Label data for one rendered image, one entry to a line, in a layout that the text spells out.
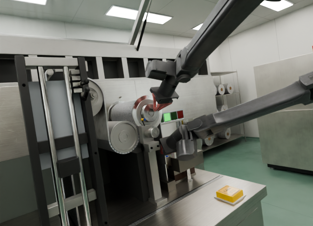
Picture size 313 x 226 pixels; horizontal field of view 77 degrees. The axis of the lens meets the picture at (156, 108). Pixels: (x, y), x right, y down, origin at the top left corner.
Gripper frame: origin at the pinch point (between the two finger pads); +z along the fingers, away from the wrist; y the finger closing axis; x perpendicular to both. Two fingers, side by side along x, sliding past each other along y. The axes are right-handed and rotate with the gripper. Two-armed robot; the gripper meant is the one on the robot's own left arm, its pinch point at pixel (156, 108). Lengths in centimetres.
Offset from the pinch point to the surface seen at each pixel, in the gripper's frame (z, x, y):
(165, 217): 16.0, -34.3, -9.8
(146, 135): 6.1, -7.2, -6.7
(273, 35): 16, 180, 446
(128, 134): 8.7, -3.5, -11.7
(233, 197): 5.6, -40.5, 12.0
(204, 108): 32, 20, 73
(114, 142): 10.2, -4.7, -17.7
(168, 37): 104, 293, 257
